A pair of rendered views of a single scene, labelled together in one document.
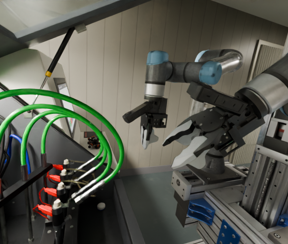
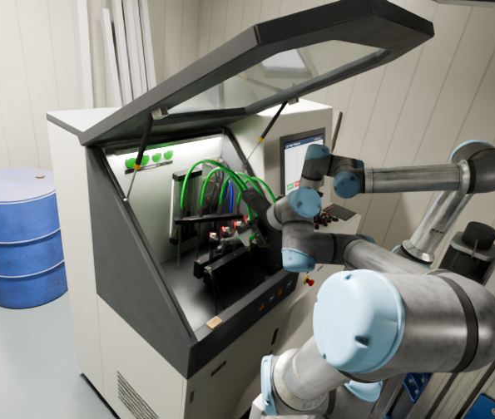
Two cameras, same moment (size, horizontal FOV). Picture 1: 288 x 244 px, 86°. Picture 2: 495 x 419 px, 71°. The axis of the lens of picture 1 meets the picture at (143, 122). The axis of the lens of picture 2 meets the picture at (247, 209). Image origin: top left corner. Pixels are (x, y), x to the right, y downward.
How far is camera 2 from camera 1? 0.98 m
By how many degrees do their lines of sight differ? 55
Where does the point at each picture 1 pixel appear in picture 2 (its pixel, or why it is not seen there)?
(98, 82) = (415, 130)
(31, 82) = (252, 141)
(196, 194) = not seen: hidden behind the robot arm
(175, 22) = not seen: outside the picture
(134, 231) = (251, 296)
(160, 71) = (308, 166)
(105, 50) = (450, 71)
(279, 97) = (270, 218)
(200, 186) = not seen: hidden behind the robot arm
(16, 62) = (247, 125)
